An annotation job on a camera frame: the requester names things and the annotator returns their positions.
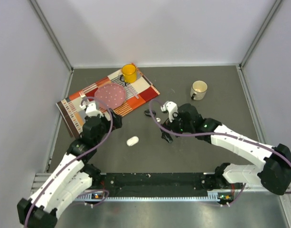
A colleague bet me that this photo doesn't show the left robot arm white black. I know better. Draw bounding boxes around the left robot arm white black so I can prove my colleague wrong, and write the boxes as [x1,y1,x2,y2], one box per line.
[17,109,122,228]

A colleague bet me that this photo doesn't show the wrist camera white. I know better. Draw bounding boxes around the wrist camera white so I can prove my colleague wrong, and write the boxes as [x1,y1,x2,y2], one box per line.
[160,101,178,123]
[80,101,103,118]

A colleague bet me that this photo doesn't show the purple cable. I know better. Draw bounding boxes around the purple cable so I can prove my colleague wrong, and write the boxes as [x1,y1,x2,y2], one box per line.
[149,99,291,207]
[23,96,114,228]

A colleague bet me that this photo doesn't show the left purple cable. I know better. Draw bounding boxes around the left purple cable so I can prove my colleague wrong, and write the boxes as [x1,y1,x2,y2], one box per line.
[23,96,114,228]

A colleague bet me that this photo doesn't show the cream enamel mug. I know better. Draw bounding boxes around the cream enamel mug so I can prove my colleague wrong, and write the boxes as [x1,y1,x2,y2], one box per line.
[190,80,208,101]

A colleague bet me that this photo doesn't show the yellow mug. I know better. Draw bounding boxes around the yellow mug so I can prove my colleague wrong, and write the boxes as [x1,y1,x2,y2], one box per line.
[120,64,137,84]

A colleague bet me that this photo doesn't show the patterned orange placemat cloth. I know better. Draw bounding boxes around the patterned orange placemat cloth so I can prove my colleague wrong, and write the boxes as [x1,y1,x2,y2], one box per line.
[57,63,160,138]

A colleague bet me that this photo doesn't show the pink dotted plate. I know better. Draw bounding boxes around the pink dotted plate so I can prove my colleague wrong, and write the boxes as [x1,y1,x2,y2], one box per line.
[94,83,126,109]

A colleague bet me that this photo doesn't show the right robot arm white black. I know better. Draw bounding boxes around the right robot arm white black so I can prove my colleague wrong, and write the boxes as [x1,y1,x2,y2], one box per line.
[161,101,291,195]

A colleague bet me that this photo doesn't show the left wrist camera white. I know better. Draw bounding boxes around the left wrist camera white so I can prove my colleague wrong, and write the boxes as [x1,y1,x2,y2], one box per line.
[80,101,103,118]

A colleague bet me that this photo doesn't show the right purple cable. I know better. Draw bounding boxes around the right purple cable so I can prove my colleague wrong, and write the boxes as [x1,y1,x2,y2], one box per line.
[149,99,291,207]

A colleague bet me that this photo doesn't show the white earbud charging case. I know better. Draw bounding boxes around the white earbud charging case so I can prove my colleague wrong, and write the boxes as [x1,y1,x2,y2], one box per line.
[126,136,139,147]

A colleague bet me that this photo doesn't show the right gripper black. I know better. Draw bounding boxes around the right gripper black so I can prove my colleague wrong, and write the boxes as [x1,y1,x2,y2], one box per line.
[160,111,194,143]

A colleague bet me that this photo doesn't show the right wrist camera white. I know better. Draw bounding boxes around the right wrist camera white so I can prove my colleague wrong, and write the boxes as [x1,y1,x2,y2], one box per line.
[160,101,178,123]

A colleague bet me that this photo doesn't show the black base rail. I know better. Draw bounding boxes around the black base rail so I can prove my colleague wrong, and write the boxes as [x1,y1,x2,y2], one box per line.
[92,173,221,198]

